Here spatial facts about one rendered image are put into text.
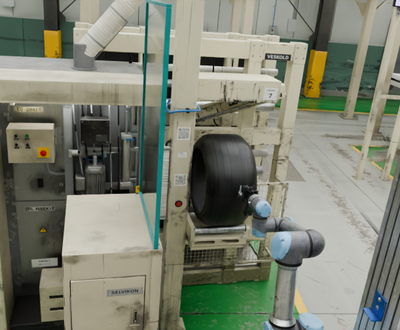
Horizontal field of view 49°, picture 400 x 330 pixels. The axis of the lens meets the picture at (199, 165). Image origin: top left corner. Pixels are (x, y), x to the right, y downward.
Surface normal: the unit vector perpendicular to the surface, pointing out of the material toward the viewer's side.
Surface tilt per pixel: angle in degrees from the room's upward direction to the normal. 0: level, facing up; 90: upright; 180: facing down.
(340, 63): 90
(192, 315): 0
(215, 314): 0
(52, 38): 90
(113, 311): 90
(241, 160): 43
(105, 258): 90
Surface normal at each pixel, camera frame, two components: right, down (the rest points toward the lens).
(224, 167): 0.24, -0.27
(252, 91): 0.23, 0.37
